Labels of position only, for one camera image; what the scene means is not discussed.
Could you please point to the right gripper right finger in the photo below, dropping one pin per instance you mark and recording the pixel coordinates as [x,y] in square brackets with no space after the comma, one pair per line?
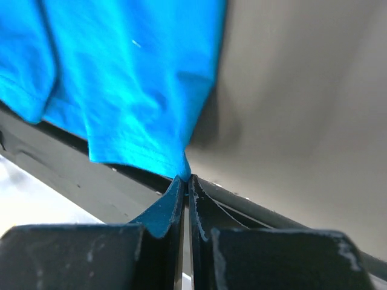
[228,255]

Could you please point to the blue t shirt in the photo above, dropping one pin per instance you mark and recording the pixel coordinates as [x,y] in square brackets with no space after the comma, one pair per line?
[130,77]

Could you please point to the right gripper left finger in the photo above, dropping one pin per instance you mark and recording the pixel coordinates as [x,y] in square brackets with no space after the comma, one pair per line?
[145,253]

